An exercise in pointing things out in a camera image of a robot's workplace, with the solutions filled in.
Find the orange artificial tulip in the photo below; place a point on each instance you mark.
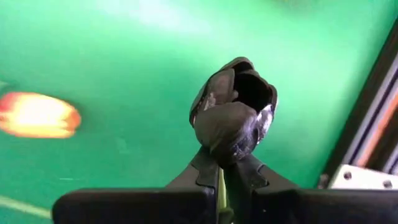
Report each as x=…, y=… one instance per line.
x=37, y=115

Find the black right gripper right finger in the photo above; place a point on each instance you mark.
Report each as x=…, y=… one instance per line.
x=311, y=207

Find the white metal corner bracket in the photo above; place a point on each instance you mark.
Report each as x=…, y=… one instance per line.
x=367, y=179

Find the green table mat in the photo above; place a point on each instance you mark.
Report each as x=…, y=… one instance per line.
x=124, y=62

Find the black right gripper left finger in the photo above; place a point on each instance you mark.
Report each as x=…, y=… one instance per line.
x=140, y=205

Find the black artificial tulip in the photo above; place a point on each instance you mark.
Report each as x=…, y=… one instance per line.
x=227, y=124

